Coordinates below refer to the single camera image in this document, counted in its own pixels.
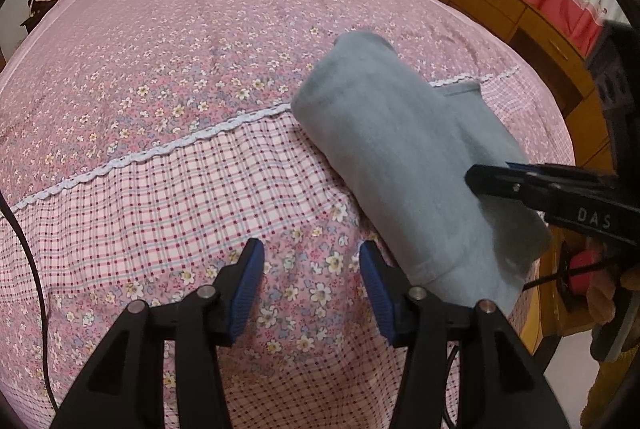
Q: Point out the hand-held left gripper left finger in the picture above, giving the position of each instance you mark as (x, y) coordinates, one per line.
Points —
(247, 284)

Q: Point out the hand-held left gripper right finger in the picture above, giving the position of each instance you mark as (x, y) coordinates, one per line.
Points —
(380, 289)

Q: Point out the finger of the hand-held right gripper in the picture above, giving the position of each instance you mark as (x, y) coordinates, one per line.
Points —
(500, 184)
(575, 178)

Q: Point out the grey fleece pants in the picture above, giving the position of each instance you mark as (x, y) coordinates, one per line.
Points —
(400, 149)

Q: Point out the person's right hand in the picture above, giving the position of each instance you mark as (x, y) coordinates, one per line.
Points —
(602, 304)

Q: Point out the yellow fuzzy cloth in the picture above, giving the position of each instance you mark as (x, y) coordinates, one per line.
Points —
(605, 394)

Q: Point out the bed with pink sheet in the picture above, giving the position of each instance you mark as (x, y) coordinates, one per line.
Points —
(175, 59)

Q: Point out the dark nightstand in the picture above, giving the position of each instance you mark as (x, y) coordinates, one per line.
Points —
(27, 25)

